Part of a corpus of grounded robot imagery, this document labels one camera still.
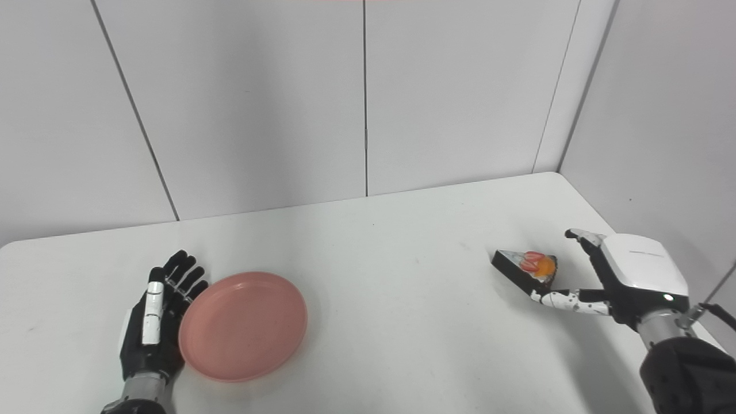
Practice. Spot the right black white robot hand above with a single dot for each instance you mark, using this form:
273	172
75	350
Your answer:
627	276

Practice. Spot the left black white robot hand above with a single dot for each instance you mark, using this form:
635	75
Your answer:
155	322

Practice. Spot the pink round plate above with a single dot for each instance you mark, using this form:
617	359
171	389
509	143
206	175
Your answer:
242	326

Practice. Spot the chocolate cake slice with fruit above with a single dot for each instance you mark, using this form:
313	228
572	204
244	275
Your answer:
526	269

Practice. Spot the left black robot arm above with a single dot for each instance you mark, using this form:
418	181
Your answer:
138	395

